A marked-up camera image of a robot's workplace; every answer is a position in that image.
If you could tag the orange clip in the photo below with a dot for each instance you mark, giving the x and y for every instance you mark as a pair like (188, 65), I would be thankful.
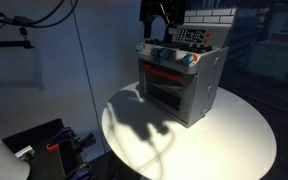
(52, 146)

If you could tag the black boom bar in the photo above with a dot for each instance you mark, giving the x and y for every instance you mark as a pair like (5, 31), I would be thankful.
(7, 44)

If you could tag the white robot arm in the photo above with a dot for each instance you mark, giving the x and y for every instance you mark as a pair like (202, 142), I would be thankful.
(0, 156)

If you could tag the blue stove knob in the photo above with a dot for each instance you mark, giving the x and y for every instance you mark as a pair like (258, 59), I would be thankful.
(155, 51)
(139, 47)
(165, 53)

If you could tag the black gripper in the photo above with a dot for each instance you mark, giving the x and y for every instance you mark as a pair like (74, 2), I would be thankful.
(162, 7)

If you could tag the black hanging clamp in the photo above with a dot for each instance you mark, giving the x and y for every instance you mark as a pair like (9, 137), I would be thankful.
(24, 34)

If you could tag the oven door with glass window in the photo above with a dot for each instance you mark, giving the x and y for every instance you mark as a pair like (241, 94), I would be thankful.
(165, 96)

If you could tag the grey toy stove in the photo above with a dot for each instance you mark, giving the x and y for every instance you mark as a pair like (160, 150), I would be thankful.
(207, 76)

